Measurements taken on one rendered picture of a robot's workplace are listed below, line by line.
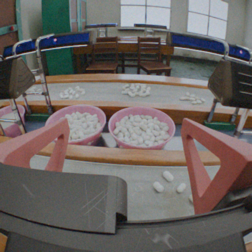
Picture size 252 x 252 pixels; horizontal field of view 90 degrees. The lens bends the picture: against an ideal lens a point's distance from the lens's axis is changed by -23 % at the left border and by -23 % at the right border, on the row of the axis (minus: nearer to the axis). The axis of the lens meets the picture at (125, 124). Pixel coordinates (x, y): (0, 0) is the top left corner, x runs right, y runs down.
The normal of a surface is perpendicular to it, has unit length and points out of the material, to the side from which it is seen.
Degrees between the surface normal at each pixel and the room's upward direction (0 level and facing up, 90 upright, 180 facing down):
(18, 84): 90
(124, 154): 0
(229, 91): 58
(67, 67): 90
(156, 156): 0
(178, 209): 0
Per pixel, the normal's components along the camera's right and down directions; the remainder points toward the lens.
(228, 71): -0.07, 0.07
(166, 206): 0.00, -0.81
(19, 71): 1.00, 0.05
